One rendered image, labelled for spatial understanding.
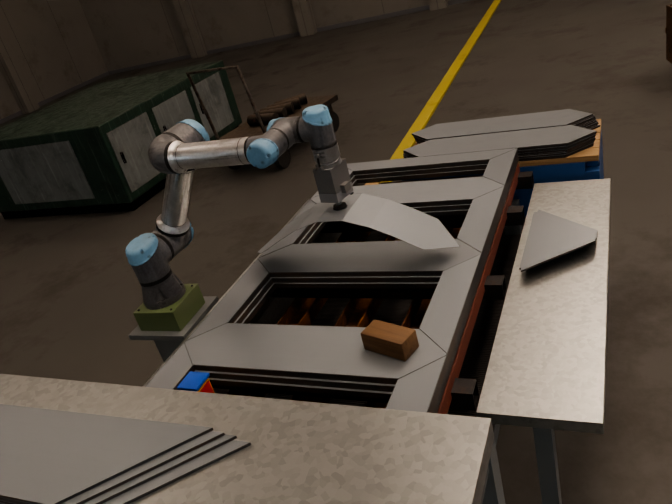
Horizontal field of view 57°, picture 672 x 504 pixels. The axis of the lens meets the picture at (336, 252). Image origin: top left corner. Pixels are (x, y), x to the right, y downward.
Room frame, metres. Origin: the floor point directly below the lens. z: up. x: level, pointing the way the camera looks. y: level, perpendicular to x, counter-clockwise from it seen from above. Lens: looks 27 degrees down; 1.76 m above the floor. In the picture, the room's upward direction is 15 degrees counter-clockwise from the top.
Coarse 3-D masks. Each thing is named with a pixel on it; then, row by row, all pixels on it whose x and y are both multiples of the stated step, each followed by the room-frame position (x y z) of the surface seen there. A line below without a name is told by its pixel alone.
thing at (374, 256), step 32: (480, 160) 2.17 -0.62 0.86; (320, 224) 2.06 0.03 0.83; (288, 256) 1.81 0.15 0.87; (320, 256) 1.75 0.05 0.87; (352, 256) 1.69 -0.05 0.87; (384, 256) 1.64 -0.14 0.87; (416, 256) 1.58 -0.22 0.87; (448, 256) 1.53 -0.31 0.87; (480, 256) 1.49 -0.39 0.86; (256, 288) 1.66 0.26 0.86; (352, 288) 1.59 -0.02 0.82; (384, 288) 1.54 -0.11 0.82; (416, 288) 1.49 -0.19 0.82; (448, 352) 1.12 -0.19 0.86; (224, 384) 1.29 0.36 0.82; (256, 384) 1.24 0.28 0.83; (288, 384) 1.21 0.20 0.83; (320, 384) 1.17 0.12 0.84; (352, 384) 1.12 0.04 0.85; (384, 384) 1.09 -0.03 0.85
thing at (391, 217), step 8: (384, 208) 1.66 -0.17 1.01; (392, 208) 1.67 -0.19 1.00; (400, 208) 1.67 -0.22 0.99; (408, 208) 1.68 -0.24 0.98; (376, 216) 1.62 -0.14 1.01; (384, 216) 1.62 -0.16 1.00; (392, 216) 1.62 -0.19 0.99; (400, 216) 1.63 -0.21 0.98; (376, 224) 1.58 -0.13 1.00; (384, 224) 1.58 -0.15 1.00; (392, 224) 1.58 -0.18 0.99; (400, 224) 1.59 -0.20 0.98; (384, 232) 1.54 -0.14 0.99; (392, 232) 1.55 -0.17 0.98
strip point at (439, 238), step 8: (440, 224) 1.62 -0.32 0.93; (432, 232) 1.58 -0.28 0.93; (440, 232) 1.58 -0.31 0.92; (448, 232) 1.59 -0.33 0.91; (432, 240) 1.54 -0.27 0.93; (440, 240) 1.54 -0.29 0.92; (448, 240) 1.55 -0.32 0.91; (424, 248) 1.50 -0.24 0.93; (432, 248) 1.50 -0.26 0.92; (440, 248) 1.51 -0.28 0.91
